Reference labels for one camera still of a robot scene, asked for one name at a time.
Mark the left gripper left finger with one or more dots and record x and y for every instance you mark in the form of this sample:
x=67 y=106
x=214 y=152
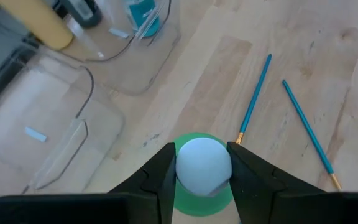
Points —
x=154 y=193

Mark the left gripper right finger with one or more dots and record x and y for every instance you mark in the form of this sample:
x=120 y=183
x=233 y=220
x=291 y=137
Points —
x=253 y=193

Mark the green paint bottle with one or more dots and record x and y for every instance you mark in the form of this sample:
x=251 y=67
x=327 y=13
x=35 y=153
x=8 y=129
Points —
x=202 y=168

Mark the blue paintbrush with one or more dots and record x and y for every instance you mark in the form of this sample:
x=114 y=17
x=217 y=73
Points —
x=255 y=96
x=307 y=124

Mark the blue paint bottle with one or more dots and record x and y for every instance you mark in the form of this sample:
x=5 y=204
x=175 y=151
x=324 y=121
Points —
x=143 y=15

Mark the dark grey paint bottle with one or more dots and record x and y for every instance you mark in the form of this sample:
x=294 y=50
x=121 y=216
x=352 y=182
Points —
x=84 y=12

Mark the yellow paint bottle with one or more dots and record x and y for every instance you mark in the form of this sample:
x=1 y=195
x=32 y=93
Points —
x=39 y=21

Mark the clear plastic bin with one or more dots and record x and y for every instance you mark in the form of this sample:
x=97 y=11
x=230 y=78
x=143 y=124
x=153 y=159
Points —
x=57 y=124
x=129 y=68

